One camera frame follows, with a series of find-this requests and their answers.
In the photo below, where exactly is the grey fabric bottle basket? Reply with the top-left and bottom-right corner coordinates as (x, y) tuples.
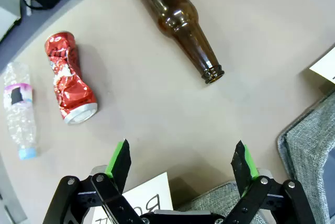
(177, 181), (275, 224)

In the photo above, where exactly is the crushed red can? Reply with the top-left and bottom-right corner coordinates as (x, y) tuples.
(43, 31), (98, 126)

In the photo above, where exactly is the grey fabric plastic basket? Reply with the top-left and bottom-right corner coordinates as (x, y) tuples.
(277, 95), (335, 224)

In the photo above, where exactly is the white card behind plastic basket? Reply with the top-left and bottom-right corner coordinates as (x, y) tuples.
(309, 47), (335, 85)

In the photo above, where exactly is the white cabinet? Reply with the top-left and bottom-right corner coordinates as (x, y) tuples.
(0, 0), (22, 43)

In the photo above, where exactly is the crushed plastic bottle blue cap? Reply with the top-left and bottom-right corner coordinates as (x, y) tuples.
(3, 61), (38, 161)

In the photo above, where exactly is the white card behind bottle basket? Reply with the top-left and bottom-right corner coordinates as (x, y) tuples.
(91, 171), (174, 224)

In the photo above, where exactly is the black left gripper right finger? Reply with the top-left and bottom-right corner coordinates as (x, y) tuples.
(222, 140), (317, 224)

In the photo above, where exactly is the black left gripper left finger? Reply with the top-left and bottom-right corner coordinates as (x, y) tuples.
(41, 138), (143, 224)

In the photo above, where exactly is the brown glass bottle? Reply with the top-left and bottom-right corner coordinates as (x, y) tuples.
(128, 0), (225, 85)

